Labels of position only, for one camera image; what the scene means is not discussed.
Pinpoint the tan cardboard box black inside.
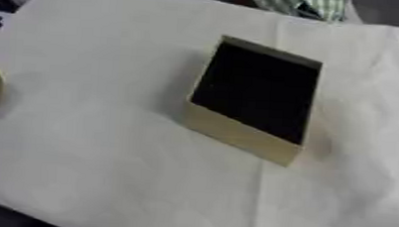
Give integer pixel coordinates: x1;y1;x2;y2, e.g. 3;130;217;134
181;32;326;170

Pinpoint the green white checked cloth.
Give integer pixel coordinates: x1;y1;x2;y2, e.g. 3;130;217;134
246;0;352;24

